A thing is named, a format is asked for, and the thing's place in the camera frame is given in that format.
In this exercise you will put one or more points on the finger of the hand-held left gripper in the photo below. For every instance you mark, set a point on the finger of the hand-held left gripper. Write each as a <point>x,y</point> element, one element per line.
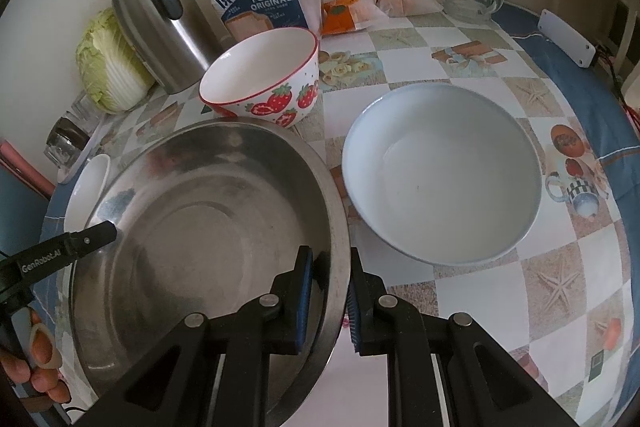
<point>92,238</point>

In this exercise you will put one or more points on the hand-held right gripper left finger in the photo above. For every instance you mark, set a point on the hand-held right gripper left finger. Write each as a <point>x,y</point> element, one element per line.
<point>304,302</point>

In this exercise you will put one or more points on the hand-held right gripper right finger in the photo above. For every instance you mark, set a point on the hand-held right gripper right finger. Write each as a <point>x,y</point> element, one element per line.
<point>355,307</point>

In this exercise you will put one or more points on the large stainless steel bowl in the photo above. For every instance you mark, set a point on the large stainless steel bowl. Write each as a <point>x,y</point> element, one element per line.
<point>200,217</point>

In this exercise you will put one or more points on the strawberry print bowl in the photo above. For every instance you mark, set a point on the strawberry print bowl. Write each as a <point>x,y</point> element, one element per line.
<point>260,67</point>

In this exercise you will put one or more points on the person's left hand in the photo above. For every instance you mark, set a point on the person's left hand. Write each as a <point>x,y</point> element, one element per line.
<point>45,382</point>

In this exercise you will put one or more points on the small white dish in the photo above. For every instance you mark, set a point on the small white dish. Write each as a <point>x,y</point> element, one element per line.
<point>85,192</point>

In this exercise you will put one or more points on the glass jar dark contents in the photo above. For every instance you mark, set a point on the glass jar dark contents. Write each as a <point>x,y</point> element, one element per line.
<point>62,142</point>

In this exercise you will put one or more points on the pink board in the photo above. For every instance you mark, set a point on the pink board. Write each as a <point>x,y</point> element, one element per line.
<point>25,163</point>

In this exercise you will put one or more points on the empty clear glass jar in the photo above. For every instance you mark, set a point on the empty clear glass jar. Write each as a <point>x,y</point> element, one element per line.
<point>86,107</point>

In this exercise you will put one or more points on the large white bowl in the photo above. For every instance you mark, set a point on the large white bowl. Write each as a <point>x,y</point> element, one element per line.
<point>440,167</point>

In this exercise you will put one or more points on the napa cabbage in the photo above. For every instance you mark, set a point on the napa cabbage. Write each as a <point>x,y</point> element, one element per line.
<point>107,67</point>

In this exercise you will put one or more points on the stainless steel thermos jug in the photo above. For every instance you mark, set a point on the stainless steel thermos jug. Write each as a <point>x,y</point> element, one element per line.
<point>160,37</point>

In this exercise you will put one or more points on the checkered printed tablecloth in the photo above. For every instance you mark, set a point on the checkered printed tablecloth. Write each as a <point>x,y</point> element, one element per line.
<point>410,52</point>

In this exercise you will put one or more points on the white rectangular device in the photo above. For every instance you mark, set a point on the white rectangular device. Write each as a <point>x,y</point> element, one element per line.
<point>567,38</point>

